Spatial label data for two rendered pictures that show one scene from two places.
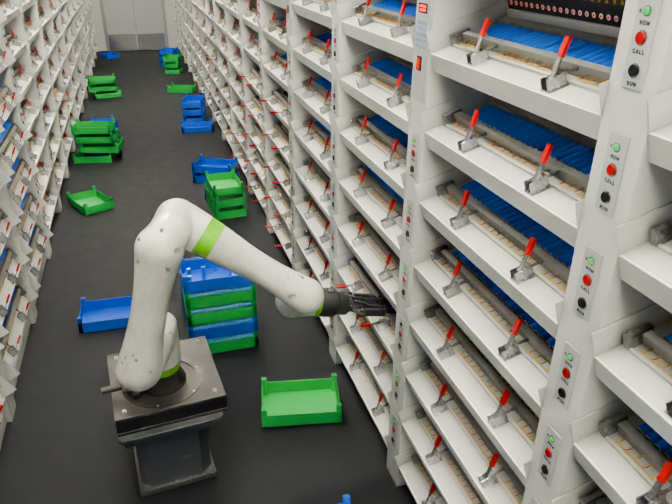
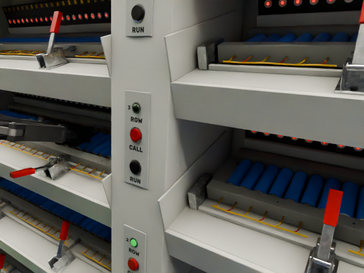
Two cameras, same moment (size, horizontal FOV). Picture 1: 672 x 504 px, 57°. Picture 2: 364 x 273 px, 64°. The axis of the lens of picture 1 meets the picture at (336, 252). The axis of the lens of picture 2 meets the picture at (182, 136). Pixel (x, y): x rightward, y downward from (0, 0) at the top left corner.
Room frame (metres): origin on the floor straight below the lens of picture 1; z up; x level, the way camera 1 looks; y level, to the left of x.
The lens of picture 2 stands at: (1.23, -0.01, 0.67)
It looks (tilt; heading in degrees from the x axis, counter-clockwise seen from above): 13 degrees down; 320
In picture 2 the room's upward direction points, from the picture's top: 3 degrees clockwise
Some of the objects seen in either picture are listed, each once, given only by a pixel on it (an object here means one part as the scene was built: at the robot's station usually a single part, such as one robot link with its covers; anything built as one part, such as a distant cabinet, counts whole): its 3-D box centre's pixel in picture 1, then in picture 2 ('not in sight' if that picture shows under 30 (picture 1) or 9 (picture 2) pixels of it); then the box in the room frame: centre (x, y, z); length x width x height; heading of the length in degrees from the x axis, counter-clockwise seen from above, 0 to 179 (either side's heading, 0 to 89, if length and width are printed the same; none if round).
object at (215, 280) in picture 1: (216, 270); not in sight; (2.34, 0.51, 0.36); 0.30 x 0.20 x 0.08; 108
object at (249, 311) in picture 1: (219, 301); not in sight; (2.34, 0.51, 0.20); 0.30 x 0.20 x 0.08; 108
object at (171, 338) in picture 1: (156, 344); not in sight; (1.58, 0.55, 0.50); 0.16 x 0.13 x 0.19; 178
